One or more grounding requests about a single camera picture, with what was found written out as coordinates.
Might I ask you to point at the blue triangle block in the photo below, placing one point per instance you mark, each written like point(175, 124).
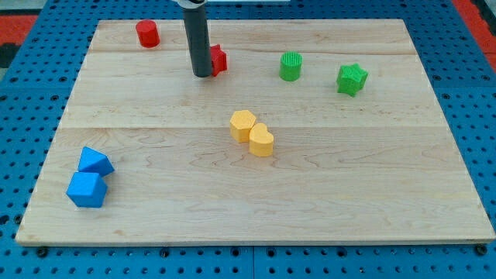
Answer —
point(93, 161)

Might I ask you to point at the red cylinder block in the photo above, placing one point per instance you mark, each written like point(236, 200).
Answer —
point(147, 33)

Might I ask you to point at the wooden board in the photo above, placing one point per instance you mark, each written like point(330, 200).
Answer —
point(379, 168)

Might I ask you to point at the red star block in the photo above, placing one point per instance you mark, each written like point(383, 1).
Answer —
point(218, 59)

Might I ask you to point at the yellow heart block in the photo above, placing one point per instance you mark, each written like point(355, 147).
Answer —
point(261, 141)

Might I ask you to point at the yellow hexagon block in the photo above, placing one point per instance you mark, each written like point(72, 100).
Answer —
point(240, 125)

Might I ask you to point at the blue cube block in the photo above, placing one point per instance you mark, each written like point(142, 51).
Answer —
point(87, 190)

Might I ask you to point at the green cylinder block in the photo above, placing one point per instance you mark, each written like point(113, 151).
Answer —
point(290, 66)

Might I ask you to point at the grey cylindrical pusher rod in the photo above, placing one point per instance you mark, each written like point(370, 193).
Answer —
point(196, 26)

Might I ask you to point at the green star block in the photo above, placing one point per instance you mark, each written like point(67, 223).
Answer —
point(351, 79)

